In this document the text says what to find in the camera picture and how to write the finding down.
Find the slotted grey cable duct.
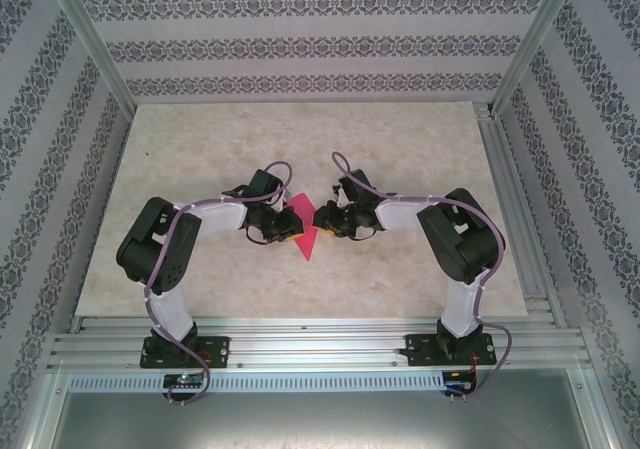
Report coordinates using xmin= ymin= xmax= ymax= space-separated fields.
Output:
xmin=67 ymin=372 xmax=447 ymax=395

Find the right circuit board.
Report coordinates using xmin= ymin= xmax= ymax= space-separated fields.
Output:
xmin=444 ymin=370 xmax=477 ymax=395

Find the aluminium frame post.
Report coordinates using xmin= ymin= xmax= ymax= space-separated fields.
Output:
xmin=47 ymin=0 xmax=140 ymax=116
xmin=12 ymin=371 xmax=71 ymax=449
xmin=569 ymin=368 xmax=629 ymax=449
xmin=490 ymin=0 xmax=584 ymax=118

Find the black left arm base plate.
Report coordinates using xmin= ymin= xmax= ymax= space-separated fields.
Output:
xmin=141 ymin=335 xmax=231 ymax=370

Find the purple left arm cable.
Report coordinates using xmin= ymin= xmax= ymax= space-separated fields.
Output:
xmin=143 ymin=161 xmax=294 ymax=409

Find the aluminium side rail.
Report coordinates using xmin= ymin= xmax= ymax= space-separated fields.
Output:
xmin=475 ymin=102 xmax=569 ymax=328

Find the left circuit board green light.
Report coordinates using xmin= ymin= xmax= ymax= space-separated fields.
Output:
xmin=163 ymin=373 xmax=206 ymax=389

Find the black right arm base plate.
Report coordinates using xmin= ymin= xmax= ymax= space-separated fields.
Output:
xmin=404 ymin=332 xmax=496 ymax=368

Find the grey metal panel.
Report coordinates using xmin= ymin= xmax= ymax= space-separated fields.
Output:
xmin=47 ymin=392 xmax=599 ymax=449

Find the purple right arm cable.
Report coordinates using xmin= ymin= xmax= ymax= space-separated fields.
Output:
xmin=332 ymin=151 xmax=515 ymax=403

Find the pink square paper sheet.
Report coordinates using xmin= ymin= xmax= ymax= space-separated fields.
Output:
xmin=289 ymin=193 xmax=321 ymax=263

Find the aluminium mounting rail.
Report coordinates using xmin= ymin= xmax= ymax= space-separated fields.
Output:
xmin=47 ymin=316 xmax=594 ymax=374

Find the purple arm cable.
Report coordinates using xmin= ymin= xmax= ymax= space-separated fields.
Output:
xmin=143 ymin=161 xmax=294 ymax=409
xmin=332 ymin=151 xmax=515 ymax=403

